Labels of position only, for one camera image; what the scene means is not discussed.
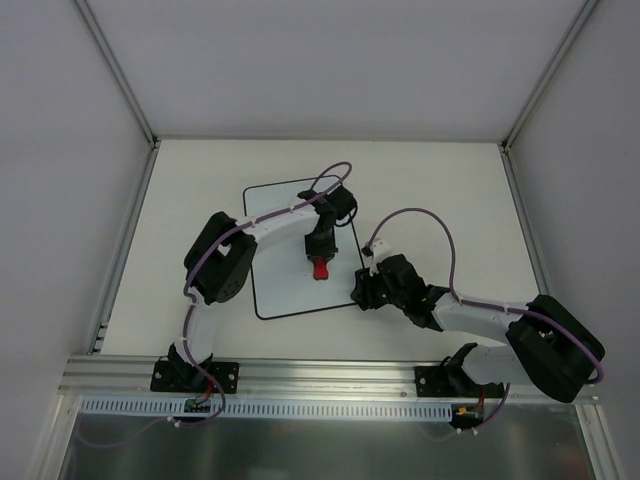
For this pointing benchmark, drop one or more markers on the white slotted cable duct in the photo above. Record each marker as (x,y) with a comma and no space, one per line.
(267,409)

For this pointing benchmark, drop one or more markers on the left aluminium frame post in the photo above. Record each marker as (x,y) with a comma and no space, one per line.
(97,34)

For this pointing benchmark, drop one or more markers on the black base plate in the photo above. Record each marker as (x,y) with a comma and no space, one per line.
(178,376)
(452,382)

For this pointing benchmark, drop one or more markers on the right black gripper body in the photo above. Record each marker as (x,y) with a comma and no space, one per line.
(366,291)

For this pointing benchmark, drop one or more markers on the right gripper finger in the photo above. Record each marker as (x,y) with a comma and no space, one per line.
(369,302)
(363,288)

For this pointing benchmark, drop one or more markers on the white whiteboard black frame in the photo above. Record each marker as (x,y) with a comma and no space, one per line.
(282,277)

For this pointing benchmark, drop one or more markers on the aluminium frame post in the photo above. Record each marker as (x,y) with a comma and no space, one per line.
(97,34)
(559,54)

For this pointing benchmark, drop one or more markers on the right aluminium frame post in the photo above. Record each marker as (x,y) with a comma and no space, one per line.
(559,54)

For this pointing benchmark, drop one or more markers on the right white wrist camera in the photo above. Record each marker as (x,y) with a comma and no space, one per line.
(377,250)

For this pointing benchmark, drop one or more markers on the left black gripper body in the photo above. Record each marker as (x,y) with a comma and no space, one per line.
(321,250)

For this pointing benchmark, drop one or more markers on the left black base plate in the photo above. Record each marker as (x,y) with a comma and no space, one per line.
(178,376)

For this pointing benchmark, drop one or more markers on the red whiteboard eraser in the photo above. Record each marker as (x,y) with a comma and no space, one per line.
(320,269)

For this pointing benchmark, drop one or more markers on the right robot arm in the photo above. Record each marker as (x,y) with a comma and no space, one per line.
(538,343)

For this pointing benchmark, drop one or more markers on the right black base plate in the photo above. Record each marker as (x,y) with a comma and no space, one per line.
(452,382)

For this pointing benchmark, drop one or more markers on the aluminium mounting rail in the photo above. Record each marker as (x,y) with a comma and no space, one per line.
(258,379)

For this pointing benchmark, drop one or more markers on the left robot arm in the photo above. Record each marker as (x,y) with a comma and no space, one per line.
(219,263)

